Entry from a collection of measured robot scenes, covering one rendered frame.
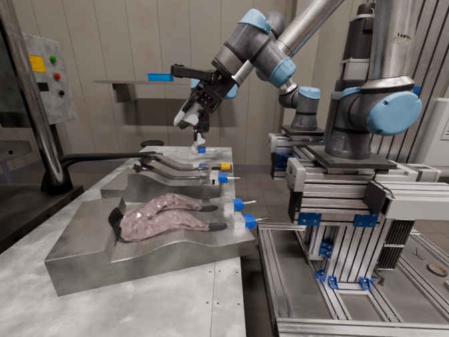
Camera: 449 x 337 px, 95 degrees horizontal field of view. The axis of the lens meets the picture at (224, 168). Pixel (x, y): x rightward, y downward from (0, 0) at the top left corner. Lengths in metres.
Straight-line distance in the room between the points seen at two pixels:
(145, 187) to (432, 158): 1.20
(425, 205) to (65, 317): 1.01
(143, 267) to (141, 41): 3.06
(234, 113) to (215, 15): 1.22
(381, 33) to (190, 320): 0.80
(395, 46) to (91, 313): 0.93
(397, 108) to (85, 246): 0.84
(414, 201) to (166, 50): 3.02
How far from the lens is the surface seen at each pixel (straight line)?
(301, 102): 1.28
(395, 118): 0.70
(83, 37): 3.73
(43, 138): 1.17
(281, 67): 0.62
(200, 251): 0.60
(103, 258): 0.60
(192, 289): 0.59
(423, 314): 1.63
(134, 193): 0.95
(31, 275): 0.79
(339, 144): 0.84
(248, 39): 0.61
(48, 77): 1.43
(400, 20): 0.71
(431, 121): 1.20
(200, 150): 1.15
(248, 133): 3.19
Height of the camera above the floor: 1.26
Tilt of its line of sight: 22 degrees down
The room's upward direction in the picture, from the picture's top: 1 degrees clockwise
